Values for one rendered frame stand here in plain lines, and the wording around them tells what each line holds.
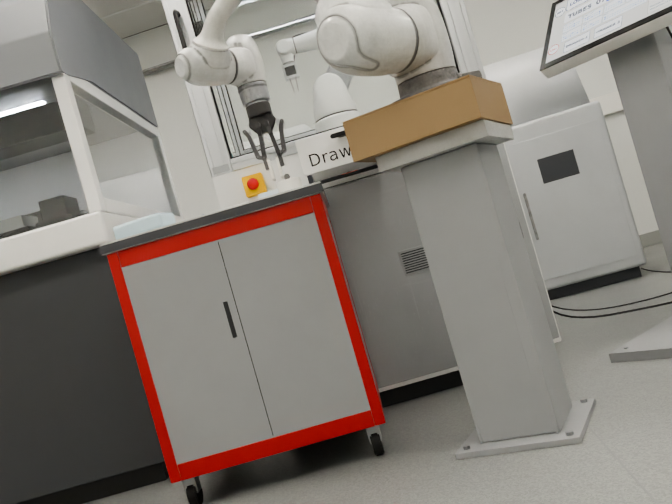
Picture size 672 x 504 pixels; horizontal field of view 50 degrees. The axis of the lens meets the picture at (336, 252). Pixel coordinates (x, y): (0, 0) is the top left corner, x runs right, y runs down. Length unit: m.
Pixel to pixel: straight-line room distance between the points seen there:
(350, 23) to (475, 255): 0.61
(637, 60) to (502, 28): 3.56
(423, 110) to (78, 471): 1.63
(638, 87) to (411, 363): 1.16
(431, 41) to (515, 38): 4.20
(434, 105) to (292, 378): 0.81
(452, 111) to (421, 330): 1.07
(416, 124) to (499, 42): 4.30
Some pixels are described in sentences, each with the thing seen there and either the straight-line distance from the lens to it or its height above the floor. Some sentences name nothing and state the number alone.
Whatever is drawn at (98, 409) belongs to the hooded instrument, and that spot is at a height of 0.29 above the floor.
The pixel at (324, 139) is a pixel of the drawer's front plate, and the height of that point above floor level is 0.91.
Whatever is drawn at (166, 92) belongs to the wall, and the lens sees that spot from 6.22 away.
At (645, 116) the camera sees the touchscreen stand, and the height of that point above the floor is 0.71.
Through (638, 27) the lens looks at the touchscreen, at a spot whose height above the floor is 0.96.
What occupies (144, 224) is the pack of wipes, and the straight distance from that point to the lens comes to 2.03.
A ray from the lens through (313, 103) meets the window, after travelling 2.60.
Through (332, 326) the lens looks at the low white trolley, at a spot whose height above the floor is 0.38.
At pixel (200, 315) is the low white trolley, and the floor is 0.50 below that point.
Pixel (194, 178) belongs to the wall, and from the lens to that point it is 6.05.
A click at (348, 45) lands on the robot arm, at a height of 0.99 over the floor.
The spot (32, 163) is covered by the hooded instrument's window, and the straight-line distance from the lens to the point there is 2.52.
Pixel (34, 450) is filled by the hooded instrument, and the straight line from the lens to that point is 2.63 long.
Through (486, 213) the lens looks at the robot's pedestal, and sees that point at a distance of 1.73.
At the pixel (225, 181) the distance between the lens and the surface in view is 2.57.
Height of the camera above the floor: 0.54
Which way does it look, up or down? 1 degrees up
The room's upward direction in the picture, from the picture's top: 16 degrees counter-clockwise
